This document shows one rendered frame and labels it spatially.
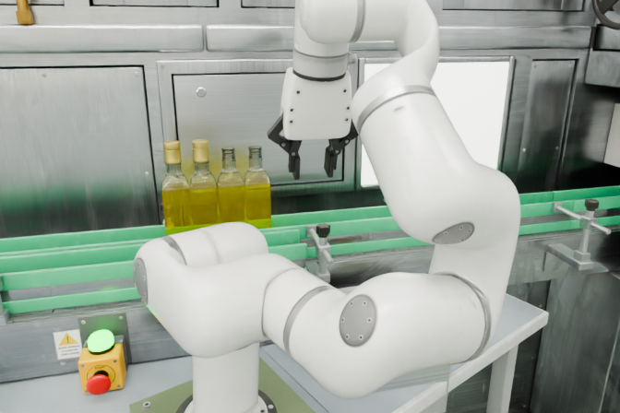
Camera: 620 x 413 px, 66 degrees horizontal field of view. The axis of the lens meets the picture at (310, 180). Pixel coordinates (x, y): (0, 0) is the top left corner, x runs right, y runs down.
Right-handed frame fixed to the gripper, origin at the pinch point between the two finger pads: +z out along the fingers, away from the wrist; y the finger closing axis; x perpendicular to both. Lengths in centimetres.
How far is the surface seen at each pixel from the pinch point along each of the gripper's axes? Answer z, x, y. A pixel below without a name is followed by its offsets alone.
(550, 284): 68, -29, -90
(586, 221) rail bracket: 25, -9, -69
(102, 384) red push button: 38, 6, 36
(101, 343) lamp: 35, 0, 37
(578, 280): 58, -20, -90
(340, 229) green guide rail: 29.0, -19.0, -12.9
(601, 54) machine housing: -3, -43, -90
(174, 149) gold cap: 10.6, -26.8, 22.2
